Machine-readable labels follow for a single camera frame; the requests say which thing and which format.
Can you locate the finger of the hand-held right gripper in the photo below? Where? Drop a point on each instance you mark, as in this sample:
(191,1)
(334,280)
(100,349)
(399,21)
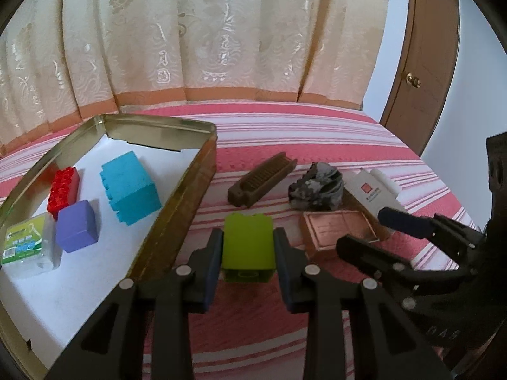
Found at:
(404,221)
(364,253)

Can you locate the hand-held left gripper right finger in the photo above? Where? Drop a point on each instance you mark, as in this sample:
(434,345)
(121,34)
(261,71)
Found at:
(283,269)

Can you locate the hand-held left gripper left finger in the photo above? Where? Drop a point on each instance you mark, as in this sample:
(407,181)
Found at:
(214,269)

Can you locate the green toy block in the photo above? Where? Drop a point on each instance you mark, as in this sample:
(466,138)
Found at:
(247,245)

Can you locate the copper coloured box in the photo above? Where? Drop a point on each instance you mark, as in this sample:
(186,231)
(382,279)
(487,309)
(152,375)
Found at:
(328,229)

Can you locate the white box with red label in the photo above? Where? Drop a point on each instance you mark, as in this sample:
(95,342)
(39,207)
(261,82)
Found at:
(368,194)

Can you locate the gold metal tin box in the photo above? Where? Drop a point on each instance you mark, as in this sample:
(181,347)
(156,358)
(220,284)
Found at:
(178,221)

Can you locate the grey cloth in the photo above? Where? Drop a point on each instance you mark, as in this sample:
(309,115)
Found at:
(317,190)

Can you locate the brown comb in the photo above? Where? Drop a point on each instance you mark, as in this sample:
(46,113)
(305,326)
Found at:
(261,178)

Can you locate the blue toy block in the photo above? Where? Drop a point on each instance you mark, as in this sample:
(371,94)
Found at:
(130,190)

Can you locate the purple toy block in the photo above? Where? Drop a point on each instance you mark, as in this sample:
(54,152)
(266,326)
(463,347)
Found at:
(75,225)

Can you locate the red toy block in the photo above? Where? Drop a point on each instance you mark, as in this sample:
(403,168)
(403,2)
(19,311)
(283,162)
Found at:
(61,194)

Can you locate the clear floss pick box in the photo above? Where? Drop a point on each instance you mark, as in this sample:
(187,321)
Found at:
(27,241)

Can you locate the pink striped bed sheet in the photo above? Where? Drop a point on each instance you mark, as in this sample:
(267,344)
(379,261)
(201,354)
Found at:
(277,134)

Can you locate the brass door knob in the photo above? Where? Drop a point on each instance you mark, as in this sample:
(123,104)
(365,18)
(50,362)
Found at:
(414,80)

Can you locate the brown wooden door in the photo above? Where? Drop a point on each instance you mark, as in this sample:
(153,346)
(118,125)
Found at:
(427,47)

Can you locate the cream floral curtain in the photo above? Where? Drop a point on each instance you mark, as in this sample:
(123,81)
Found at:
(198,27)

